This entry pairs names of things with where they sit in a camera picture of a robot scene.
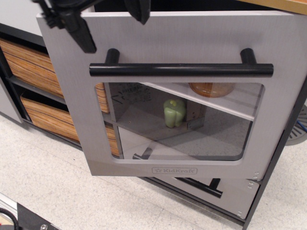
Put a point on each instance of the grey oven shelf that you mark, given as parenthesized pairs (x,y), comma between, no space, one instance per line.
(241,102)

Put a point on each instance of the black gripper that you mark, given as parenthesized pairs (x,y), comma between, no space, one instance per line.
(67,14)

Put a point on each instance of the green toy bell pepper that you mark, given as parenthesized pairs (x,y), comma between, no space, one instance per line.
(174,111)

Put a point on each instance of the orange toy pot lid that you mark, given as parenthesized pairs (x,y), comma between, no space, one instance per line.
(212,89)

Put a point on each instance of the black toy kitchen cabinet frame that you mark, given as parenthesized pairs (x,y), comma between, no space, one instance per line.
(52,179)

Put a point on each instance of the grey round floor base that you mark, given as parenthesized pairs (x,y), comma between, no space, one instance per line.
(299,131)

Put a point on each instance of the wood-pattern storage bin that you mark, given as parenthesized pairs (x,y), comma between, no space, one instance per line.
(34,68)
(49,115)

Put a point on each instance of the upper wood-pattern storage bin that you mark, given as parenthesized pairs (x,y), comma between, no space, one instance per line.
(34,68)

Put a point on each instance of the lower wood-pattern storage bin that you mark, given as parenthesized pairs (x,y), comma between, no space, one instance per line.
(49,115)

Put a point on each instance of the black oven door handle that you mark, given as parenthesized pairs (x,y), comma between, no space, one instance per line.
(247,68)

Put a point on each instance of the black drawer handle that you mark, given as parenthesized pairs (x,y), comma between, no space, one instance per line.
(211,188)

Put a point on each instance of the wooden countertop edge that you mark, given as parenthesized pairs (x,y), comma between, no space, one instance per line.
(296,6)

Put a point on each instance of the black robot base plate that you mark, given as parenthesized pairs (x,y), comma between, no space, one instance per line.
(25,220)

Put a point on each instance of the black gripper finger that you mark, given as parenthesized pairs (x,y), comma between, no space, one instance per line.
(139,9)

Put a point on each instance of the grey toy oven door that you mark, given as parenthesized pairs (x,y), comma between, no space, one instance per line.
(226,146)

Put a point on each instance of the grey lower drawer front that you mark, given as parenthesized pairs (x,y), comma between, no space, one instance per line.
(232,195)

